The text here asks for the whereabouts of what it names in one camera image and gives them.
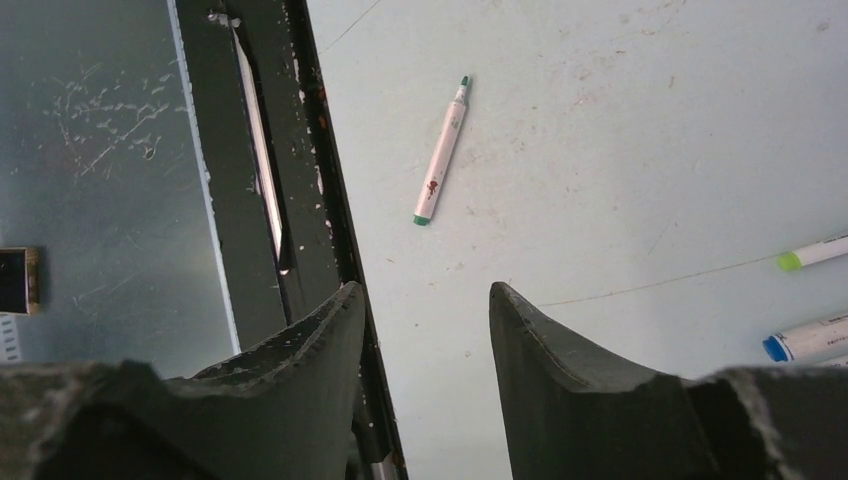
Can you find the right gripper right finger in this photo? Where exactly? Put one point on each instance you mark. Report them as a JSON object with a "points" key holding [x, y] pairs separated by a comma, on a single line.
{"points": [[575, 410]]}

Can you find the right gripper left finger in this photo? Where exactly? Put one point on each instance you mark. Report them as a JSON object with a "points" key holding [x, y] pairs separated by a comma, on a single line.
{"points": [[280, 410]]}

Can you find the green cap marker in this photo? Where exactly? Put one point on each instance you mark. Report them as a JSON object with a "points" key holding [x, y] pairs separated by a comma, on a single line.
{"points": [[442, 154]]}

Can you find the large blue marker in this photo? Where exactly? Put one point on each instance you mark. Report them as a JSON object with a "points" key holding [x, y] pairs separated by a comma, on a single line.
{"points": [[807, 340]]}

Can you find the light green pen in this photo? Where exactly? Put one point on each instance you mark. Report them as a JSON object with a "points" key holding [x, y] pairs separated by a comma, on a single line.
{"points": [[813, 254]]}

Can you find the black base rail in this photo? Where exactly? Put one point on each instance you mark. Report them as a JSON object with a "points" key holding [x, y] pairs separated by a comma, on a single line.
{"points": [[278, 192]]}

